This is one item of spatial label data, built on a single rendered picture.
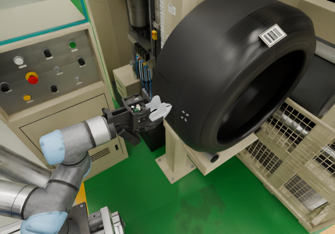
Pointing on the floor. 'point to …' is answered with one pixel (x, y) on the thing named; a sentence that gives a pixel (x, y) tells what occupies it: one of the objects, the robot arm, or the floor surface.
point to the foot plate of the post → (173, 177)
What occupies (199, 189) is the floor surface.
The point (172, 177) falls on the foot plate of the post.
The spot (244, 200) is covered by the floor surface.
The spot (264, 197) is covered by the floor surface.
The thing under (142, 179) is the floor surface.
